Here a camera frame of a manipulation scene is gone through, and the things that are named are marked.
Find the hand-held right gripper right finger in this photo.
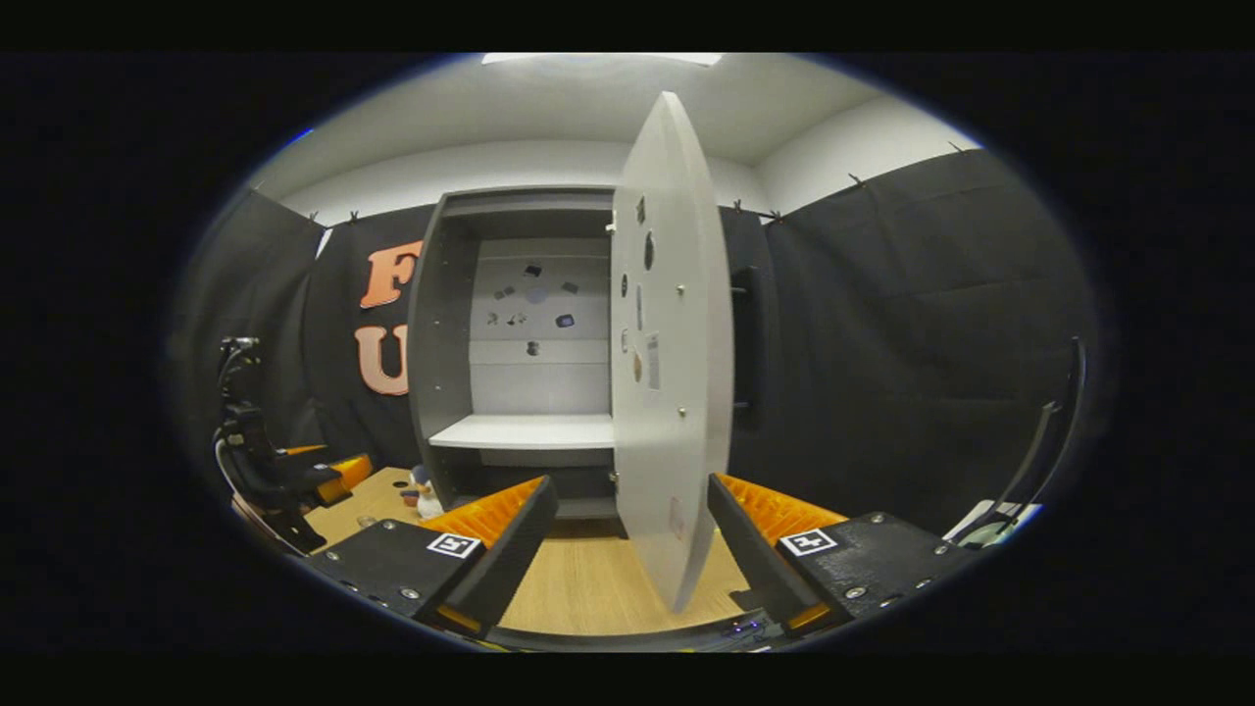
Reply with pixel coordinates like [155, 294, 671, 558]
[706, 473, 983, 638]

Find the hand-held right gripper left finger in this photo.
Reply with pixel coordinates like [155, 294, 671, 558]
[307, 476, 560, 640]

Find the white cabinet door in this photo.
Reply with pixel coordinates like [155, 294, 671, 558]
[610, 91, 736, 615]

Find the grey cabinet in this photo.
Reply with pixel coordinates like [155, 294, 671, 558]
[407, 186, 628, 521]

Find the black door handle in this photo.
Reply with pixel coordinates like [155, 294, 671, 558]
[730, 265, 764, 411]

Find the white cabinet shelf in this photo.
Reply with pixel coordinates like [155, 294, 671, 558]
[428, 413, 617, 451]

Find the penguin plush toy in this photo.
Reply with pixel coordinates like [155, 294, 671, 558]
[412, 465, 444, 521]

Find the black backdrop cloth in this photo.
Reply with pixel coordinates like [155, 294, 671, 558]
[172, 147, 1104, 535]

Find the white plastic item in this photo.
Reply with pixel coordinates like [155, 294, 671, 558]
[943, 498, 1042, 550]

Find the ceiling light tube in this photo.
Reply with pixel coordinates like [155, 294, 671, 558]
[480, 52, 725, 68]

